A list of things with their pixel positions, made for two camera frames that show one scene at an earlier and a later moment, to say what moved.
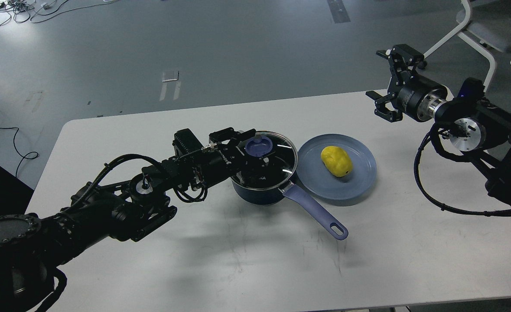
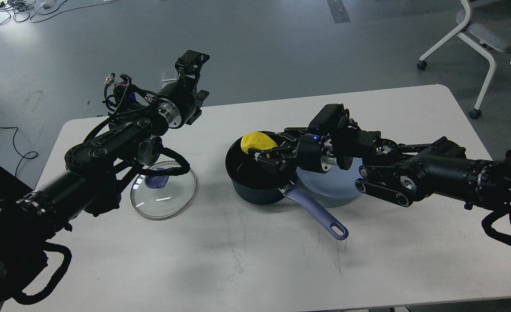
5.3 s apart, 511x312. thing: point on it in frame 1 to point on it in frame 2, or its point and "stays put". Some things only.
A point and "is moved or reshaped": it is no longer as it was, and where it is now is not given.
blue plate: [314, 176] stays put
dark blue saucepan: [262, 197] stays put
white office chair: [488, 25] stays put
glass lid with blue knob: [267, 160] is moved or reshaped
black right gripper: [418, 96] to [313, 152]
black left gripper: [217, 162] to [178, 101]
